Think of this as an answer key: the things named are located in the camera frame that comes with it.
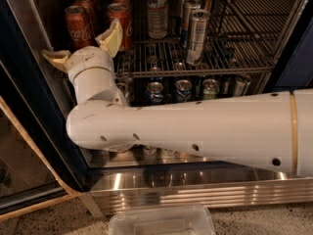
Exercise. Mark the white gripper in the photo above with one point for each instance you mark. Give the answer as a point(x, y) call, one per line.
point(88, 60)

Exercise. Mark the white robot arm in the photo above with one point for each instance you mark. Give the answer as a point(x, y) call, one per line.
point(271, 131)

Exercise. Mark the blue pepsi can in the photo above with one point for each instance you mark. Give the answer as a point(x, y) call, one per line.
point(155, 93)

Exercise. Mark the stainless steel fridge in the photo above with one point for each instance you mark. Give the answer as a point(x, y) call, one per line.
point(131, 180)

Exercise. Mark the blue patterned soda can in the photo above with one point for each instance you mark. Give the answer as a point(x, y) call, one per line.
point(182, 90)

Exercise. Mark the silver red bull can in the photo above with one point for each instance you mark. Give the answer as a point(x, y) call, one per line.
point(197, 34)
point(179, 16)
point(189, 6)

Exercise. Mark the front silver red bull can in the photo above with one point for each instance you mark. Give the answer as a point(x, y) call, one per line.
point(197, 34)

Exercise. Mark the open glass fridge door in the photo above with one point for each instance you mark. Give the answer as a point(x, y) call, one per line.
point(40, 166)

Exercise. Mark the white green can bottom shelf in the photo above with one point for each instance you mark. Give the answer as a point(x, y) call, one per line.
point(167, 153)

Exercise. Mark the silver slim can middle shelf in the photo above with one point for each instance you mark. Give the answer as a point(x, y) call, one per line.
point(241, 84)

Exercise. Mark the clear plastic water bottle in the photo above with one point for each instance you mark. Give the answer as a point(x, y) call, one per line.
point(157, 18)

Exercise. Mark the clear plastic bin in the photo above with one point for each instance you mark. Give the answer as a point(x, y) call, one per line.
point(182, 220)

